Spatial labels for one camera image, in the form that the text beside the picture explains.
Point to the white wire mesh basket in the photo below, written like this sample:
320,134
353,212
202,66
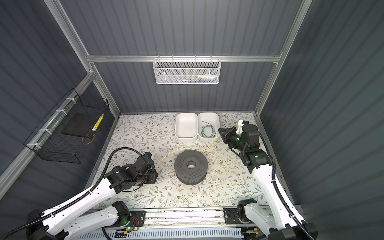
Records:
169,72

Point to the items in white basket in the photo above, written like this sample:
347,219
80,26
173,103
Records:
200,79

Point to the black flat pad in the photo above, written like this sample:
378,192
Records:
80,126

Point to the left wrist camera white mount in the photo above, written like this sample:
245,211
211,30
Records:
148,154

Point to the grey perforated cable spool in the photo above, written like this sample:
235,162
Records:
191,167

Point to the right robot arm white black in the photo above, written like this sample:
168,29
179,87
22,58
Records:
264,180

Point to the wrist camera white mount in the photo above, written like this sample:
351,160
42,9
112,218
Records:
239,127
148,154

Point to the white tray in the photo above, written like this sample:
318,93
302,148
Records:
208,125
186,127

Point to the black wire basket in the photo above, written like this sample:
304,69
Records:
50,144

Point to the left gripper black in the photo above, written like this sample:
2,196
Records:
154,176

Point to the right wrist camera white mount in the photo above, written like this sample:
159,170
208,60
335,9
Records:
239,127

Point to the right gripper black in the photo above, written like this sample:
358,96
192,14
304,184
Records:
230,131

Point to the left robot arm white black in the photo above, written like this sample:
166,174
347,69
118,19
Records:
69,219

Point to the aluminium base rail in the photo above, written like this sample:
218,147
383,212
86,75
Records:
249,222

